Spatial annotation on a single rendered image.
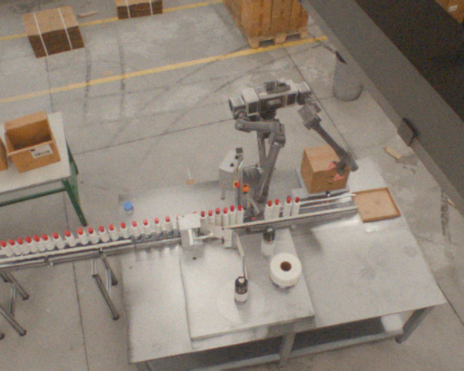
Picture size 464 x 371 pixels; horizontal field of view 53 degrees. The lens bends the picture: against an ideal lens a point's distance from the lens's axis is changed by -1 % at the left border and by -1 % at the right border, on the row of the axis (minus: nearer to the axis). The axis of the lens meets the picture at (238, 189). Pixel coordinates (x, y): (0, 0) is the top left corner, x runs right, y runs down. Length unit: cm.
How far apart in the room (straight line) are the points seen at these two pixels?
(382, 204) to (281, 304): 118
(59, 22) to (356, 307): 511
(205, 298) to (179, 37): 430
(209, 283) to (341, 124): 293
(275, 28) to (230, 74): 92
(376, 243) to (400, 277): 30
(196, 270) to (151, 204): 69
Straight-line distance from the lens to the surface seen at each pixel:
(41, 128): 423
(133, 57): 638
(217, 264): 323
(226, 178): 299
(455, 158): 50
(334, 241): 346
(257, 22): 627
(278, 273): 305
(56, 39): 661
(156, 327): 313
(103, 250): 338
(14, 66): 669
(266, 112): 346
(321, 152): 357
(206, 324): 305
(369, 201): 373
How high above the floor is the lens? 371
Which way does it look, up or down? 52 degrees down
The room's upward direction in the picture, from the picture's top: 1 degrees clockwise
